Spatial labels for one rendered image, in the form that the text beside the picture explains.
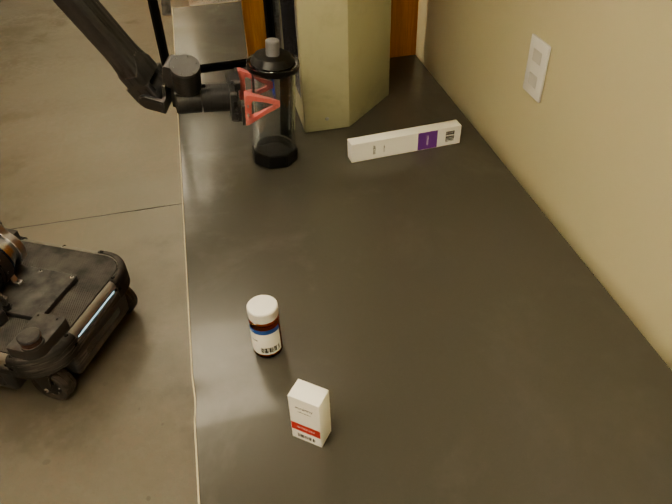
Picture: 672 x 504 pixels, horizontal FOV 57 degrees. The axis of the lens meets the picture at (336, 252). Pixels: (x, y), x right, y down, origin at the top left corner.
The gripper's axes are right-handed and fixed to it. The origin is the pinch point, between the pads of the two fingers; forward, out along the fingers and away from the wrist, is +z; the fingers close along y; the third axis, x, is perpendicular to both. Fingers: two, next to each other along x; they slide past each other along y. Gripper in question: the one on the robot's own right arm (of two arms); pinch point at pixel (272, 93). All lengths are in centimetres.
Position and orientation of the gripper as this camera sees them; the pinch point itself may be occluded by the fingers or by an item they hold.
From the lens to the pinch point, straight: 134.0
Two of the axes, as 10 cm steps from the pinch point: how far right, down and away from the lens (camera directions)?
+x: -0.5, 7.6, 6.5
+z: 9.7, -1.2, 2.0
